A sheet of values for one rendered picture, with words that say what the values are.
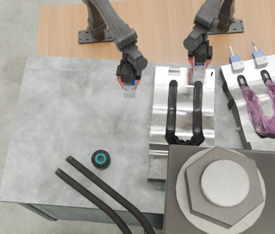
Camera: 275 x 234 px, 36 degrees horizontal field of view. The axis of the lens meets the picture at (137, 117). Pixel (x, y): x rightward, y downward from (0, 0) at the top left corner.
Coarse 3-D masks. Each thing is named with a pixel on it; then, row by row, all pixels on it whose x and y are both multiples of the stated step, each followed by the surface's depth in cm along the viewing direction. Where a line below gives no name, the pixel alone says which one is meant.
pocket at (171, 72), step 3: (171, 69) 187; (174, 69) 187; (177, 69) 187; (168, 72) 188; (171, 72) 188; (174, 72) 188; (177, 72) 188; (168, 75) 188; (171, 75) 187; (174, 75) 187; (177, 75) 187
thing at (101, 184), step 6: (66, 156) 180; (72, 162) 178; (78, 162) 177; (78, 168) 176; (84, 168) 175; (84, 174) 174; (90, 174) 173; (96, 180) 171; (102, 186) 169; (108, 186) 169; (108, 192) 167; (114, 192) 167; (114, 198) 166; (120, 198) 165; (120, 204) 165; (126, 204) 163
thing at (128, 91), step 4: (132, 80) 178; (132, 84) 177; (124, 88) 175; (128, 88) 175; (132, 88) 176; (124, 92) 175; (128, 92) 175; (132, 92) 175; (124, 96) 179; (128, 96) 178; (132, 96) 178
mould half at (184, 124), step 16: (160, 80) 184; (192, 80) 183; (208, 80) 183; (160, 96) 182; (192, 96) 181; (208, 96) 180; (160, 112) 178; (192, 112) 178; (208, 112) 178; (160, 128) 172; (176, 128) 171; (208, 128) 171; (160, 144) 170; (208, 144) 168; (160, 160) 174; (160, 176) 171
